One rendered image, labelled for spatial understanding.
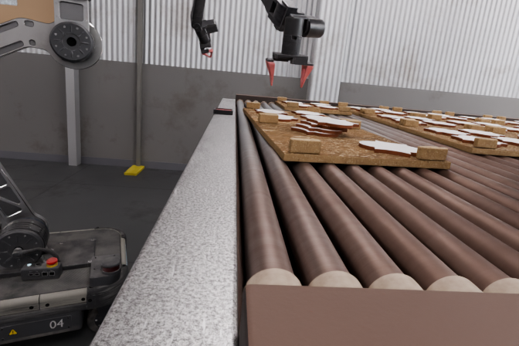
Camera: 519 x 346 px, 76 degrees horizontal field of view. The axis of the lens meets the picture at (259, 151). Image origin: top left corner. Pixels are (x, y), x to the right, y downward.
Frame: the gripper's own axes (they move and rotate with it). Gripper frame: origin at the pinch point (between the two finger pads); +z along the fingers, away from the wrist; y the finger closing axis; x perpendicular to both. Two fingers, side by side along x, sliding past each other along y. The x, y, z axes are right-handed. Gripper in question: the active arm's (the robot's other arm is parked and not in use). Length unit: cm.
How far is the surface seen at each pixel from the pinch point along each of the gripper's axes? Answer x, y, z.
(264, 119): -9.5, -7.6, 9.3
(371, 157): -48.1, 7.4, 4.3
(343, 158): -48.3, 1.6, 4.6
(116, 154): 239, -121, 132
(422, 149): -47, 18, 2
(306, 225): -75, -13, 1
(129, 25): 261, -105, 1
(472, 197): -64, 17, 4
